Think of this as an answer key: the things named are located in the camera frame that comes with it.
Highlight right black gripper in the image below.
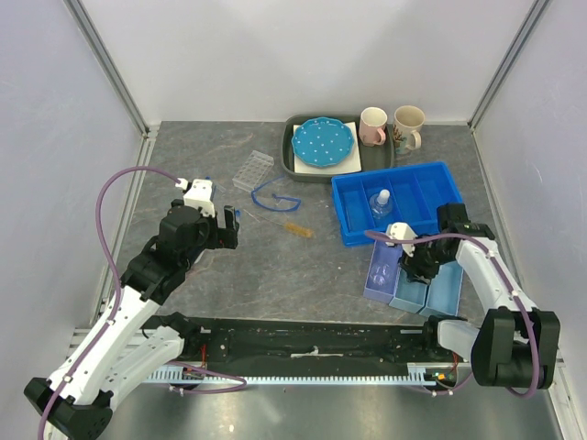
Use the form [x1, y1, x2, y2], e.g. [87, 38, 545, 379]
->
[397, 233, 453, 285]

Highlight clear glass beaker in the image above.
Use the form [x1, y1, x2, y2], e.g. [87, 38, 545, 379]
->
[369, 264, 396, 288]

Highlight round glass flask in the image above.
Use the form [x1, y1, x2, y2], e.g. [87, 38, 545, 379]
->
[370, 189, 393, 218]

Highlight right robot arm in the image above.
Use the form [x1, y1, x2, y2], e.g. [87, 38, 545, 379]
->
[387, 203, 560, 397]

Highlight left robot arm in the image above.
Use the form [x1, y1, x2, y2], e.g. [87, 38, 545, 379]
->
[24, 203, 239, 439]

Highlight light blue box middle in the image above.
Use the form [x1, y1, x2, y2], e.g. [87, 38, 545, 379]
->
[389, 269, 429, 314]

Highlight light blue box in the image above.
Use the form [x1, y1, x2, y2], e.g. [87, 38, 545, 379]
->
[419, 261, 463, 317]
[389, 269, 429, 314]

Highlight purple plastic box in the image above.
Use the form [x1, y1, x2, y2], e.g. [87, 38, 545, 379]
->
[363, 241, 404, 304]

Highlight light blue box right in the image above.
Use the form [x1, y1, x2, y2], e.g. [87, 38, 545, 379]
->
[419, 261, 463, 317]

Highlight blue safety goggles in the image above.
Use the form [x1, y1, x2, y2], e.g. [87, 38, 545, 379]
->
[250, 175, 302, 213]

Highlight clear test tube rack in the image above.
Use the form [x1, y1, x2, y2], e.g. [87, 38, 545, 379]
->
[232, 150, 274, 193]

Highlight brown test tube brush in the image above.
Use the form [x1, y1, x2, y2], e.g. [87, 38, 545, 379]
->
[245, 210, 315, 238]

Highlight blue divided bin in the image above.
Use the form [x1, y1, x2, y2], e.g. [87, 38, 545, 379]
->
[331, 161, 462, 247]

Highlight white square plate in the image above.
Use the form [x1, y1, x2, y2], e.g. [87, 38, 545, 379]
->
[293, 122, 361, 176]

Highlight blue polka dot plate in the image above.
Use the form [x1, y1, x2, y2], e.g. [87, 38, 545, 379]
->
[291, 116, 354, 168]

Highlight cream floral mug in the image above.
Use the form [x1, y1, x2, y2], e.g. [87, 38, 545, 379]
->
[393, 105, 426, 155]

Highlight pink mug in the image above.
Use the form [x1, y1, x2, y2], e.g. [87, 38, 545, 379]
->
[359, 106, 388, 147]

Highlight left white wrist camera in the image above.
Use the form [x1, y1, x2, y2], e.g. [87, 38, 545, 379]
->
[175, 178, 216, 218]

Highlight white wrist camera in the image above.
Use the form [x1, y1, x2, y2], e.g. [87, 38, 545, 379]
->
[385, 222, 417, 257]
[175, 178, 216, 218]

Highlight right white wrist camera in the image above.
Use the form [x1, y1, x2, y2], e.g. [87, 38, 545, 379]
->
[385, 222, 417, 257]

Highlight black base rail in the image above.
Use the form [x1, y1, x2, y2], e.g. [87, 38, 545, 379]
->
[144, 313, 463, 378]

